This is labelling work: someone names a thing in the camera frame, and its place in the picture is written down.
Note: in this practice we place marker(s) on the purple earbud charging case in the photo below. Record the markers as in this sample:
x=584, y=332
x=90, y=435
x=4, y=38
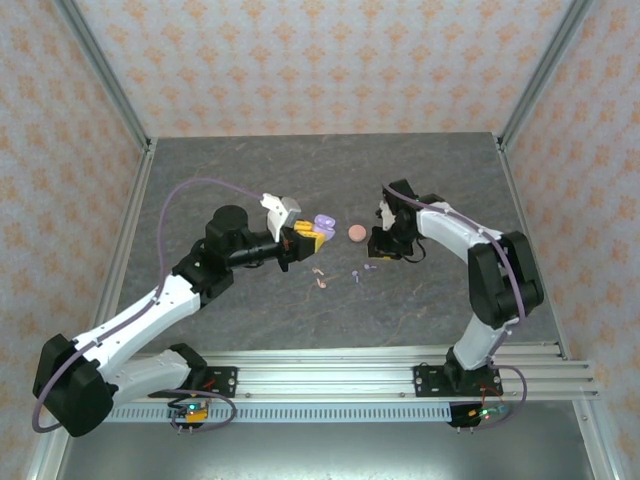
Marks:
x=324, y=222

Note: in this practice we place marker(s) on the pink earbud charging case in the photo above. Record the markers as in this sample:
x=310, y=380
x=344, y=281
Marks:
x=357, y=233

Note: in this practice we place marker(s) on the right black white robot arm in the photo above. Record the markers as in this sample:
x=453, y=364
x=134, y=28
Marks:
x=505, y=280

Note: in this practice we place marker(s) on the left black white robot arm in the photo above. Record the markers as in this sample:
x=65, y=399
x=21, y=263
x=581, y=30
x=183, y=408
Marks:
x=140, y=315

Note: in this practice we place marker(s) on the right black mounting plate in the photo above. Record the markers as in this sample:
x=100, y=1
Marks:
x=425, y=382

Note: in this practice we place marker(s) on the black mounting plate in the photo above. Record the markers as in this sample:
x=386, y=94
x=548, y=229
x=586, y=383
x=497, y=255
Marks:
x=425, y=382
x=222, y=382

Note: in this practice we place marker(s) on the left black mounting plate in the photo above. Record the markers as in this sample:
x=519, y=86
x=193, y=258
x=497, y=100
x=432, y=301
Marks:
x=222, y=382

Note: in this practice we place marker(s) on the grey metal lower panel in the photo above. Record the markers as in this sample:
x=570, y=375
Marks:
x=325, y=455

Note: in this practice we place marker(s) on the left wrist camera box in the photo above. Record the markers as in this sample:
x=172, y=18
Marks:
x=282, y=210

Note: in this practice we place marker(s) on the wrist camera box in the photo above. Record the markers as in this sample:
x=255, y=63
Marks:
x=282, y=210
x=386, y=212

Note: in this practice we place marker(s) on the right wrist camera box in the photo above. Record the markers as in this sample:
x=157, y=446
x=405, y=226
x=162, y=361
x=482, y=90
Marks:
x=386, y=212

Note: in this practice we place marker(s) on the left aluminium side rail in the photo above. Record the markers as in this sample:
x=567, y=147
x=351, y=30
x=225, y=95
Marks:
x=136, y=190

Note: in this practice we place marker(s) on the aluminium side rail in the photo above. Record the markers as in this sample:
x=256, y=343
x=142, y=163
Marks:
x=520, y=200
x=136, y=190

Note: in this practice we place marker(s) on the right aluminium side rail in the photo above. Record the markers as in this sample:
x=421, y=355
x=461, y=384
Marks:
x=520, y=200

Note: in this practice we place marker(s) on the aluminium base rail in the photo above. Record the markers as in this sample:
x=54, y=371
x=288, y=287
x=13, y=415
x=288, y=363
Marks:
x=325, y=380

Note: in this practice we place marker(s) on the right aluminium frame post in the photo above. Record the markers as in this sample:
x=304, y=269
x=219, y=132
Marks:
x=542, y=75

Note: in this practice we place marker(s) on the aluminium frame post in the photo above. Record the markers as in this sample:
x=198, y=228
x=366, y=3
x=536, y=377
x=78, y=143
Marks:
x=542, y=75
x=106, y=75

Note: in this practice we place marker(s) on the left aluminium frame post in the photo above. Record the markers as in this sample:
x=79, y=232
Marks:
x=106, y=75

